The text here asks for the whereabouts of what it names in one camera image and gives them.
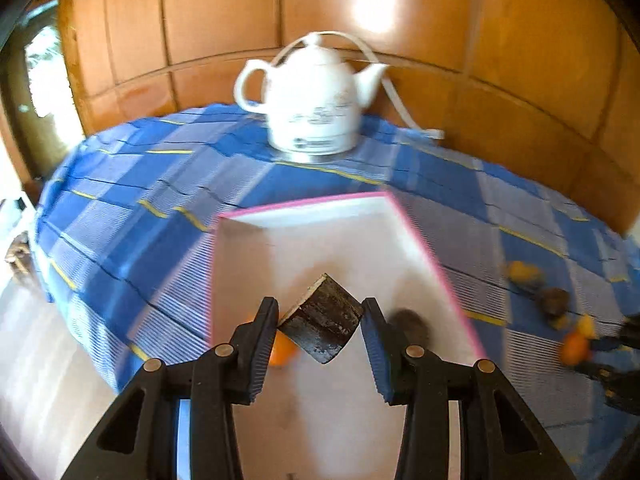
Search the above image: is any dark bark wood chunk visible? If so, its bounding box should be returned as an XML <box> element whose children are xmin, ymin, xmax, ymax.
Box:
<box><xmin>276</xmin><ymin>272</ymin><xmax>365</xmax><ymax>365</ymax></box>

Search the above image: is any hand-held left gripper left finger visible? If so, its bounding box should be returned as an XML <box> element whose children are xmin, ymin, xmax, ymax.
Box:
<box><xmin>60</xmin><ymin>296</ymin><xmax>281</xmax><ymax>480</ymax></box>

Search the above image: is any brown kiwi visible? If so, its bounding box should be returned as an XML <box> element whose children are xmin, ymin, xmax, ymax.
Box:
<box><xmin>387</xmin><ymin>307</ymin><xmax>426</xmax><ymax>343</ymax></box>

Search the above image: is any white power cord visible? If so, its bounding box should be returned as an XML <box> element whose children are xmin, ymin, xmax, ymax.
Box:
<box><xmin>272</xmin><ymin>30</ymin><xmax>431</xmax><ymax>136</ymax></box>

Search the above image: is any small orange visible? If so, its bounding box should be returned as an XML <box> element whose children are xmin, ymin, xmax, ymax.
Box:
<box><xmin>559</xmin><ymin>334</ymin><xmax>591</xmax><ymax>366</ymax></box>

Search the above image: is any blue plaid tablecloth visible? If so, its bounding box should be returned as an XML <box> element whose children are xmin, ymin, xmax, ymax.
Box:
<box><xmin>30</xmin><ymin>102</ymin><xmax>640</xmax><ymax>480</ymax></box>

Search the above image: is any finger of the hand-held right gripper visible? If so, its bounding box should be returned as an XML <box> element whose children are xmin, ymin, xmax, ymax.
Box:
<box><xmin>589</xmin><ymin>314</ymin><xmax>640</xmax><ymax>355</ymax></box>
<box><xmin>574</xmin><ymin>362</ymin><xmax>640</xmax><ymax>413</ymax></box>

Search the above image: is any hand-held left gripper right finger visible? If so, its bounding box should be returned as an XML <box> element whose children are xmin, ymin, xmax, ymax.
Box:
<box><xmin>361</xmin><ymin>297</ymin><xmax>576</xmax><ymax>480</ymax></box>

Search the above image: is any white ceramic electric kettle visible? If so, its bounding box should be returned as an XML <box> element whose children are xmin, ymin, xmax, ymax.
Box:
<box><xmin>233</xmin><ymin>31</ymin><xmax>390</xmax><ymax>157</ymax></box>

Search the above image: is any dark brown shell fruit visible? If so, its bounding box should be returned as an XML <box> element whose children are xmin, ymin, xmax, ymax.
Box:
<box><xmin>535</xmin><ymin>287</ymin><xmax>571</xmax><ymax>318</ymax></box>

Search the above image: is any silver kettle base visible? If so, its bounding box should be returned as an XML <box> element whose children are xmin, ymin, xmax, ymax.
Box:
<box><xmin>270</xmin><ymin>145</ymin><xmax>359</xmax><ymax>164</ymax></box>

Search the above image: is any round yellow fruit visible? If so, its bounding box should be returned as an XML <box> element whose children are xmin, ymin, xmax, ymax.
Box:
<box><xmin>506</xmin><ymin>260</ymin><xmax>543</xmax><ymax>288</ymax></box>

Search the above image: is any white tray with pink rim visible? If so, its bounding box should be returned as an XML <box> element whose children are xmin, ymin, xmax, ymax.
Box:
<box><xmin>207</xmin><ymin>191</ymin><xmax>487</xmax><ymax>480</ymax></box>

